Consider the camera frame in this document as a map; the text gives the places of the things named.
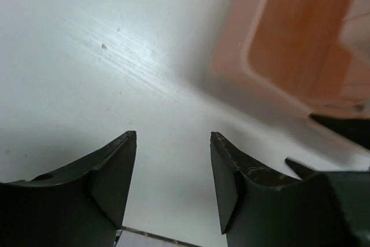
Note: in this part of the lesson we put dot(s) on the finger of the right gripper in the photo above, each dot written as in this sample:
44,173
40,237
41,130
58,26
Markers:
355,130
302,171

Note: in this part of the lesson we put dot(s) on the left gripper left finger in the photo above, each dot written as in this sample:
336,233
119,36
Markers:
80,204

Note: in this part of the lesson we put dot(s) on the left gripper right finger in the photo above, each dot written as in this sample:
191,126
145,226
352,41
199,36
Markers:
260,206

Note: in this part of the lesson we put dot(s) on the pink plastic toolbox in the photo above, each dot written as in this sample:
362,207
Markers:
302,56

